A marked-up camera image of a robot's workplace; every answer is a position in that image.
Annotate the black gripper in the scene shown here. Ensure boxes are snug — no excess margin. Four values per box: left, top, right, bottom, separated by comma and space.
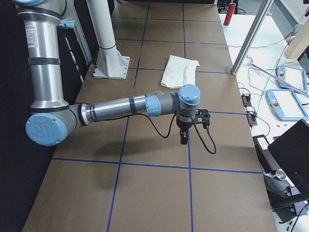
176, 118, 193, 145

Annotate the cream long-sleeve cat shirt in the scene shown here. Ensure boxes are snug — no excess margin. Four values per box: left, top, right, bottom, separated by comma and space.
160, 55, 200, 89

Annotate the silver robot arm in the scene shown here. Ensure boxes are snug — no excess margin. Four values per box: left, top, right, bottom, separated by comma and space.
15, 0, 202, 146

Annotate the far orange connector box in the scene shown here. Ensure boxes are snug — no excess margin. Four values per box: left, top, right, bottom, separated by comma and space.
241, 94, 252, 107

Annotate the orange connector box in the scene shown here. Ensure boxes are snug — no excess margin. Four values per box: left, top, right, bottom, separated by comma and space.
241, 94, 252, 107
246, 111, 257, 127

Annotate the near orange connector box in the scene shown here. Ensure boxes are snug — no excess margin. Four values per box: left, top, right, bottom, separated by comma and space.
246, 111, 257, 127

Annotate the metal rod white hook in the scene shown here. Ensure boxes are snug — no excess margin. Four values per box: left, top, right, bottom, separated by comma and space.
246, 55, 309, 98

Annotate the black device white label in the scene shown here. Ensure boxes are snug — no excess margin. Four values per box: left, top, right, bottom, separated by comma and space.
253, 135, 281, 175

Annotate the near blue teach pendant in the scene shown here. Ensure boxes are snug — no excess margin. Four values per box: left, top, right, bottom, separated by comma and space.
266, 89, 309, 121

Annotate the blue teach pendant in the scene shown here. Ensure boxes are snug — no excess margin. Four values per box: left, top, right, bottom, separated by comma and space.
266, 89, 309, 121
276, 65, 308, 94

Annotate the black monitor on stand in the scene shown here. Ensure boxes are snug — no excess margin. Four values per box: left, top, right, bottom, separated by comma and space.
268, 119, 309, 208

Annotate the far blue teach pendant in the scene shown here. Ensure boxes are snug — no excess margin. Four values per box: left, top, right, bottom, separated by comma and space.
276, 65, 308, 94

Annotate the red cylindrical bottle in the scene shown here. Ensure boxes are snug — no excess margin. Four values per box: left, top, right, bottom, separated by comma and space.
223, 2, 237, 26

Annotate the wooden beam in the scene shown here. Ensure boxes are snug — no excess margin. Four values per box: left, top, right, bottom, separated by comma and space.
285, 19, 309, 59

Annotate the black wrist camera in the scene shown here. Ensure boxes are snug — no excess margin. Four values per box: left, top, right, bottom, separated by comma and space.
194, 109, 211, 129

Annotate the white camera post base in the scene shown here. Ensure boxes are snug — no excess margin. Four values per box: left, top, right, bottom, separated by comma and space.
87, 0, 130, 80

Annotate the aluminium frame post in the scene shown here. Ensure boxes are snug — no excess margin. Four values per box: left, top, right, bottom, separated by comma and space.
230, 0, 274, 75

